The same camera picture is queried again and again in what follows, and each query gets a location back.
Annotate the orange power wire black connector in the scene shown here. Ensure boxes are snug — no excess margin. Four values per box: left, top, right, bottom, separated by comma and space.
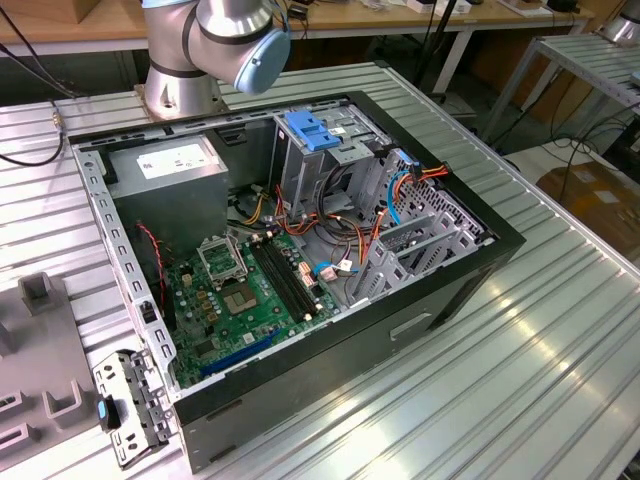
367, 163, 452, 264

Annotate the metal disk bay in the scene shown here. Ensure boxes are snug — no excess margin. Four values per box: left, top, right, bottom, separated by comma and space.
344, 214, 476, 309

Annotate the black RAM slot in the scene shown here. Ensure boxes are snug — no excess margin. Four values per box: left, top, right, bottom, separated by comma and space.
270, 229, 325, 311
263, 232, 320, 316
249, 238, 307, 325
256, 235, 314, 321

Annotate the grey metal drive cage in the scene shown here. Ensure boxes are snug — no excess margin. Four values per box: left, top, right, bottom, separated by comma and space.
272, 104, 396, 221

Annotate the metal socket cover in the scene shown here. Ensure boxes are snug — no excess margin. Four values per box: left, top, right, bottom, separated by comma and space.
196, 235, 250, 292

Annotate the CPU socket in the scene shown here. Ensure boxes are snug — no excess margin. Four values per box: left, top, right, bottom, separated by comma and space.
221, 281, 263, 318

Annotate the green motherboard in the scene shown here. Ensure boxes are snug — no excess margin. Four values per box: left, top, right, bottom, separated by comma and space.
162, 230, 346, 392

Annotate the blue plastic drive latch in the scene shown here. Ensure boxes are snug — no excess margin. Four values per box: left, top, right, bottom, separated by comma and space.
282, 110, 342, 154

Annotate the blue expansion slot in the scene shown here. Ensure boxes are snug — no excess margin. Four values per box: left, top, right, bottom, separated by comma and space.
198, 327, 283, 382

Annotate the grey power supply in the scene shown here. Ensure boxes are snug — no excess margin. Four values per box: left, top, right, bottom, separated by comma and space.
106, 133, 232, 250

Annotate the black PC case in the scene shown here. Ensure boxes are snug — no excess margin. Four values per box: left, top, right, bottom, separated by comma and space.
67, 88, 529, 476

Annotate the large brown cardboard box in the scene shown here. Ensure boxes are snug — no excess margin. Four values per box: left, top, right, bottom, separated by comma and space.
535, 158, 640, 251

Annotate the grey parts rack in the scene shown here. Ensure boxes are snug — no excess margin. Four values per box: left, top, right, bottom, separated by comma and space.
0, 271, 100, 454

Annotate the cardboard box on desk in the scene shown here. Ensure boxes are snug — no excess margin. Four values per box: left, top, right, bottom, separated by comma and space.
73, 0, 147, 25

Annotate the metal slat side table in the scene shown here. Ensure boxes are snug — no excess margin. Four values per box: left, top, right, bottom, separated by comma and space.
482, 32, 640, 146

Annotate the wooden desk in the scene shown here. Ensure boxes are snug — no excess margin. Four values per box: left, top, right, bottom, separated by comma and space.
0, 0, 596, 59

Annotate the red orange wire bundle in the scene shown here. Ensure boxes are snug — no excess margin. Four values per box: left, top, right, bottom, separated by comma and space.
272, 183, 374, 251

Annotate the blue wire white connector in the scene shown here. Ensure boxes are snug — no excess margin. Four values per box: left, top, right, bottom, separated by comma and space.
313, 259, 362, 284

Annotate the yellow black power wire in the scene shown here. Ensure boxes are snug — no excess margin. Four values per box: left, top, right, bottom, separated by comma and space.
227, 192, 267, 227

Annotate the blue data wire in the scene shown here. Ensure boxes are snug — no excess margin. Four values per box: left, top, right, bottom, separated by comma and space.
386, 148, 417, 227

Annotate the red black twisted wire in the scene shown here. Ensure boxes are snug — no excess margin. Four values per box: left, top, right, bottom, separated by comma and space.
135, 222, 170, 317

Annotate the metal rear slot bracket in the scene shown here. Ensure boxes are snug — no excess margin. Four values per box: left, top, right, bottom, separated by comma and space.
92, 348, 177, 470

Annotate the blue black bracket latch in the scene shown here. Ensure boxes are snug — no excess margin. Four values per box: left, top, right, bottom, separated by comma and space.
96, 395, 123, 432

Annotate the black cable brass connector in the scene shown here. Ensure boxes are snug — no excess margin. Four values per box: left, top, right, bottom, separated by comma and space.
0, 42, 66, 167

